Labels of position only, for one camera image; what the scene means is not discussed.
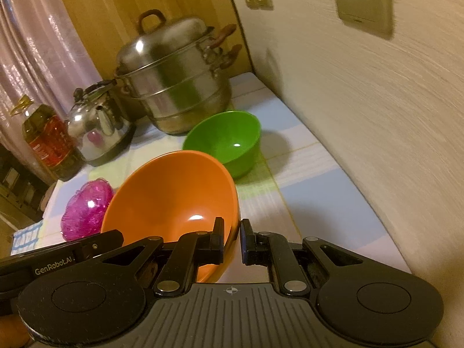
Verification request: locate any stainless steel steamer pot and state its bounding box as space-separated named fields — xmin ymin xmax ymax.
xmin=115 ymin=9 xmax=242 ymax=134

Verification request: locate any stainless steel kettle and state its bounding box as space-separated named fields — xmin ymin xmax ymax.
xmin=66 ymin=79 xmax=135 ymax=166

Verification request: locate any wall socket plate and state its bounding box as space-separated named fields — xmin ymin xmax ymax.
xmin=335 ymin=0 xmax=394 ymax=39

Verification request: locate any sheer lilac curtain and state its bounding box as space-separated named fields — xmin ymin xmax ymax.
xmin=1 ymin=0 xmax=101 ymax=184

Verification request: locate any large cooking oil bottle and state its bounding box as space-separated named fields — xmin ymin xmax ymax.
xmin=10 ymin=94 xmax=84 ymax=182

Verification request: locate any green plastic bowl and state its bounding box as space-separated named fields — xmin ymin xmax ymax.
xmin=182 ymin=111 xmax=261 ymax=179

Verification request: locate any person's left hand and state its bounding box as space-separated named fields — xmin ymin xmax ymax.
xmin=0 ymin=314 xmax=30 ymax=348

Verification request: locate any blue white checked cloth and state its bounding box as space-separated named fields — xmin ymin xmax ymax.
xmin=10 ymin=221 xmax=43 ymax=256

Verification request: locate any pink glass plate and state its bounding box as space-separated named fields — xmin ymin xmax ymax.
xmin=61 ymin=178 xmax=114 ymax=242

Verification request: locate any dark shelf rack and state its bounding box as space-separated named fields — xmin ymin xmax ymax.
xmin=1 ymin=145 xmax=48 ymax=222

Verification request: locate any orange plastic bowl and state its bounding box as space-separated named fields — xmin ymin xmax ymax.
xmin=101 ymin=150 xmax=240 ymax=282

